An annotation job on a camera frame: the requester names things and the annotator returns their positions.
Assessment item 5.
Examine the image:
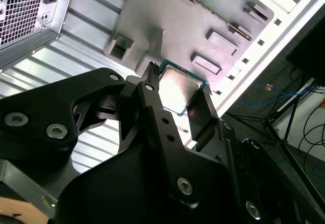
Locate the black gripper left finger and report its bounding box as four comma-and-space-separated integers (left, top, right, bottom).
0, 61, 201, 209

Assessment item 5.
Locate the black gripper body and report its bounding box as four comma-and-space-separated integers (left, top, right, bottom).
50, 146, 249, 224

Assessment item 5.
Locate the silver square CPU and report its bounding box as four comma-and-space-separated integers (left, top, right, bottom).
156, 59, 209, 118

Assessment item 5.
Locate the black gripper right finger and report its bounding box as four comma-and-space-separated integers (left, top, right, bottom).
187, 85, 325, 224

